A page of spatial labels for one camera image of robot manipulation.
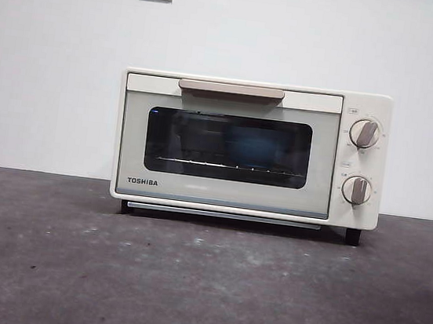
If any blue ribbed bowl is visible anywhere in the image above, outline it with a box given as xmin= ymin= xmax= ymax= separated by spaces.
xmin=222 ymin=126 xmax=281 ymax=171

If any oven door with brown handle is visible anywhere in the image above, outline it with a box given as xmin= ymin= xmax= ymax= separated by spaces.
xmin=111 ymin=70 xmax=344 ymax=221

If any small cream oven knob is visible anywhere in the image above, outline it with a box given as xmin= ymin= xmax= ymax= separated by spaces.
xmin=340 ymin=173 xmax=375 ymax=209

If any cream toaster oven housing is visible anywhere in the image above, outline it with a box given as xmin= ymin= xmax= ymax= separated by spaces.
xmin=107 ymin=64 xmax=394 ymax=232

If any large cream oven knob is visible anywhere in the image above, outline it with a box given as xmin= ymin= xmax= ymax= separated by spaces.
xmin=347 ymin=115 xmax=383 ymax=152

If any metal crumb tray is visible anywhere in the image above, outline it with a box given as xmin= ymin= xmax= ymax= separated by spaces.
xmin=126 ymin=199 xmax=322 ymax=232

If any wire oven rack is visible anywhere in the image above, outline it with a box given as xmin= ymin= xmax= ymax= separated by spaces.
xmin=156 ymin=153 xmax=299 ymax=179

